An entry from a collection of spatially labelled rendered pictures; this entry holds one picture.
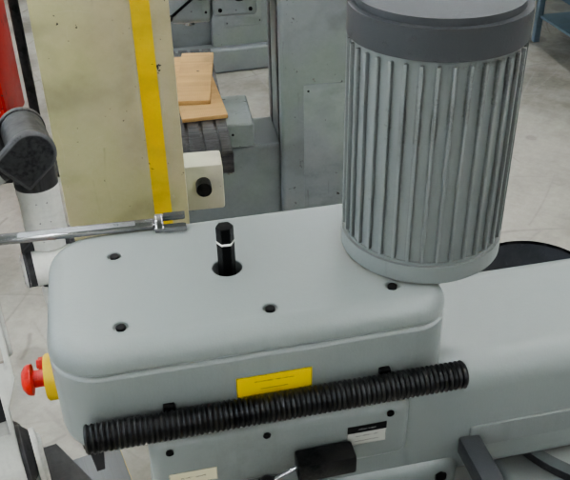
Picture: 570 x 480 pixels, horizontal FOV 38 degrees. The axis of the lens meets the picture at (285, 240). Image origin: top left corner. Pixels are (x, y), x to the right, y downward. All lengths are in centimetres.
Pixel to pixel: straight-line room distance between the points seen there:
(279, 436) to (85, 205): 199
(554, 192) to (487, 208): 417
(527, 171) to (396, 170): 443
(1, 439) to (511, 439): 118
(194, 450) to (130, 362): 17
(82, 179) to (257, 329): 201
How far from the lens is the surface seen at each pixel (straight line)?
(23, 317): 419
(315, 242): 106
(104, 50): 271
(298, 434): 106
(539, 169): 539
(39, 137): 170
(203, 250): 106
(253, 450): 106
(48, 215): 180
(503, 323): 117
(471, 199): 95
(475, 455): 115
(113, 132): 282
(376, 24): 87
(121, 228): 111
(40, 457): 203
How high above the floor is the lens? 248
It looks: 33 degrees down
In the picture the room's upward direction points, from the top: 1 degrees counter-clockwise
